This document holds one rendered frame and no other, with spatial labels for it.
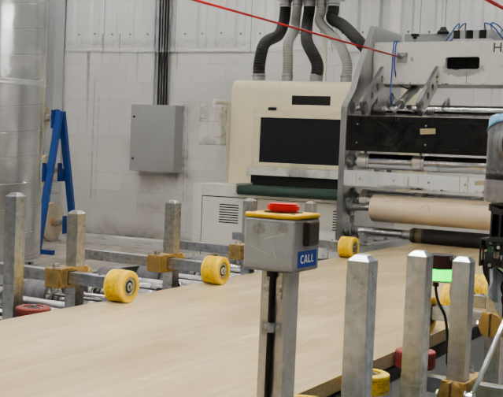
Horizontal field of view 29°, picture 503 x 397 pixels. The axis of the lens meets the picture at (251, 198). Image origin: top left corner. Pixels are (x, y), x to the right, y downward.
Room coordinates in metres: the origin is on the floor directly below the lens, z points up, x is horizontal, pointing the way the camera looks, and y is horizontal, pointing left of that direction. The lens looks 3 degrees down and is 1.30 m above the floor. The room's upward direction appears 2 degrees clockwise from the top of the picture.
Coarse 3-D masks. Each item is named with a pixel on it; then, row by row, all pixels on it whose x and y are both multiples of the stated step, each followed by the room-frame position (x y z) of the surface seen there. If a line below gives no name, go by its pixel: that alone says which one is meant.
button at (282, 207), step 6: (270, 204) 1.21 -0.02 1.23; (276, 204) 1.20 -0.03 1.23; (282, 204) 1.20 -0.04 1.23; (288, 204) 1.20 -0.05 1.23; (294, 204) 1.20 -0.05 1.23; (270, 210) 1.21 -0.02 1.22; (276, 210) 1.20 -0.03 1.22; (282, 210) 1.20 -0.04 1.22; (288, 210) 1.20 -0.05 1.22; (294, 210) 1.20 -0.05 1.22
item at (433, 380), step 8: (432, 376) 1.94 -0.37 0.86; (440, 376) 1.94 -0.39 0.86; (400, 384) 1.96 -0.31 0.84; (432, 384) 1.93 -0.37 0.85; (440, 384) 1.92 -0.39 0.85; (480, 384) 1.88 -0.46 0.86; (488, 384) 1.88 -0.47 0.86; (496, 384) 1.89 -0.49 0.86; (480, 392) 1.88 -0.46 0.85; (488, 392) 1.87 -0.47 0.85; (496, 392) 1.86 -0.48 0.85
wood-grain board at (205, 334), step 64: (384, 256) 3.78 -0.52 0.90; (64, 320) 2.16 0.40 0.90; (128, 320) 2.19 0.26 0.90; (192, 320) 2.23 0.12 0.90; (256, 320) 2.26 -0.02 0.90; (320, 320) 2.30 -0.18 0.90; (384, 320) 2.33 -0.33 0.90; (0, 384) 1.57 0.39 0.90; (64, 384) 1.59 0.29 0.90; (128, 384) 1.61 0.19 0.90; (192, 384) 1.62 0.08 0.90; (256, 384) 1.64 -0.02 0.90; (320, 384) 1.67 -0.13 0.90
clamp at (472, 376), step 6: (444, 378) 1.88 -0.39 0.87; (474, 378) 1.89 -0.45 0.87; (444, 384) 1.84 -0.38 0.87; (450, 384) 1.84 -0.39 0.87; (456, 384) 1.84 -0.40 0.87; (462, 384) 1.85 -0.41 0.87; (468, 384) 1.86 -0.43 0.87; (438, 390) 1.85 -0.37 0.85; (444, 390) 1.84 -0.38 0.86; (450, 390) 1.84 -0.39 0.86; (456, 390) 1.83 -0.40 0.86; (462, 390) 1.84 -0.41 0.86; (468, 390) 1.86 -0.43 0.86; (438, 396) 1.85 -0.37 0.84; (444, 396) 1.84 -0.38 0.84; (450, 396) 1.84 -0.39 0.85; (456, 396) 1.83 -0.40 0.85; (462, 396) 1.83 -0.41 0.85
